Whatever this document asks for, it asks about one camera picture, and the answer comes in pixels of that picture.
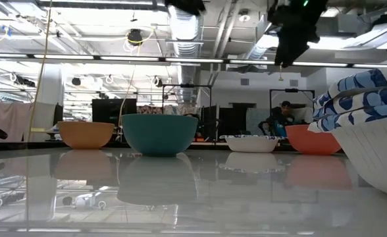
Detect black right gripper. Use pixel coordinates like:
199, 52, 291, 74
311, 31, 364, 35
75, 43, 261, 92
267, 0, 329, 68

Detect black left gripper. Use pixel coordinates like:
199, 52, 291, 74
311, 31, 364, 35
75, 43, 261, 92
165, 0, 206, 16

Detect red orange plastic bowl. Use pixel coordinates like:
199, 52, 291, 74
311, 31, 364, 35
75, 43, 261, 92
284, 124, 342, 156

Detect teal plastic bowl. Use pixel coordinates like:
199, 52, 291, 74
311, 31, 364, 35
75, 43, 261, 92
121, 113, 199, 157

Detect tan orange plastic bowl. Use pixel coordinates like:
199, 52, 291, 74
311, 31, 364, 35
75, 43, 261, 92
57, 120, 115, 149

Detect round black ceiling device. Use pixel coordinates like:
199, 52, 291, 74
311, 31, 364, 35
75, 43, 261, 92
127, 28, 144, 46

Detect person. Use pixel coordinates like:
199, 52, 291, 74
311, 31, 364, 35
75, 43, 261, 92
258, 100, 305, 138

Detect black partition panels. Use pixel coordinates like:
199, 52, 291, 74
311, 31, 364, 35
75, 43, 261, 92
199, 102, 257, 142

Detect black cabinet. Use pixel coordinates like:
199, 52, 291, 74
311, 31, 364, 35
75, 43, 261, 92
91, 97, 138, 128

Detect white column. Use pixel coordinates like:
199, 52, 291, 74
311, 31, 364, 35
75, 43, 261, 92
37, 64, 65, 115

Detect pale hanging cloth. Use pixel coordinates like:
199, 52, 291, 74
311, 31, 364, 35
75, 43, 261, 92
0, 101, 58, 143

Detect silver ribbed ventilation duct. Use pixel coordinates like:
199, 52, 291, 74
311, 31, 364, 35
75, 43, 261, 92
165, 0, 203, 105

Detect black frame stand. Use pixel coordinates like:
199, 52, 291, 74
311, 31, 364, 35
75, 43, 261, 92
269, 88, 316, 119
161, 84, 213, 115

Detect ceiling light rail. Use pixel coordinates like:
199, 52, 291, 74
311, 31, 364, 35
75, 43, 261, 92
0, 52, 387, 69

